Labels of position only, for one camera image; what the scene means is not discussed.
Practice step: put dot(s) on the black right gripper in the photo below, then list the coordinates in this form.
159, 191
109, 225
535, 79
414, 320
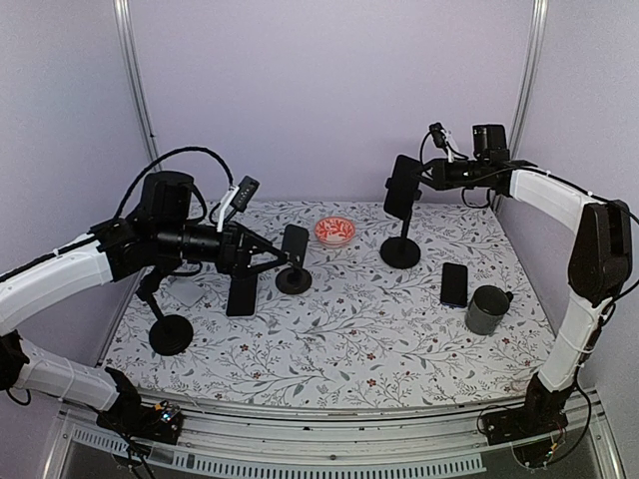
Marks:
441, 179

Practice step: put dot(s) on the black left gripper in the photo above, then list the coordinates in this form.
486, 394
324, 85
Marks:
234, 257

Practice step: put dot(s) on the tall black clamp phone stand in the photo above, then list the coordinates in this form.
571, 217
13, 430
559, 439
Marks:
401, 252

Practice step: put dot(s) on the black phone with white edge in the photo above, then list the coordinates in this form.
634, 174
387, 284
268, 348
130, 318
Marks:
242, 297

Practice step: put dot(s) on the small round base phone stand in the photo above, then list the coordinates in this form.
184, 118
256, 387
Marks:
294, 279

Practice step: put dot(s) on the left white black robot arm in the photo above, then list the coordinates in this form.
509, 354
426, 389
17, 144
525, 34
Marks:
157, 236

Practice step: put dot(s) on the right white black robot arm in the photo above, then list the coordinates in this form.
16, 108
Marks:
599, 266

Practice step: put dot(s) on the white flat phone stand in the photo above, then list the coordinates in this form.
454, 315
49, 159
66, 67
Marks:
186, 292

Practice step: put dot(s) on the black gooseneck stand round base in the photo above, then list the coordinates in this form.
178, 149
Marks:
170, 334

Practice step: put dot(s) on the red white patterned bowl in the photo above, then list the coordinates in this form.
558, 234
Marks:
334, 231

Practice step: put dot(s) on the floral patterned tablecloth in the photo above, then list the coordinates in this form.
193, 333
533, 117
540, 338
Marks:
365, 335

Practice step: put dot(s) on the dark grey mug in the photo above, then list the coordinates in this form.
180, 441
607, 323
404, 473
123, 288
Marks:
488, 306

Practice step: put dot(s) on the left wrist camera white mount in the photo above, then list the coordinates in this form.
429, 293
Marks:
235, 200

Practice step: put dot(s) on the aluminium front rail base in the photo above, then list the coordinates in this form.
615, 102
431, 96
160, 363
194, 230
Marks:
233, 440

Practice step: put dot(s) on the right aluminium frame post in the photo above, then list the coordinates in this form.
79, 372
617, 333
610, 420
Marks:
531, 63

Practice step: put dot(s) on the aluminium frame post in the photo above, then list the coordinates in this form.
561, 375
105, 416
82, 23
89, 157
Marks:
531, 63
126, 36

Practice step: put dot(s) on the left aluminium frame post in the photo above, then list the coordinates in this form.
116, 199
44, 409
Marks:
126, 36

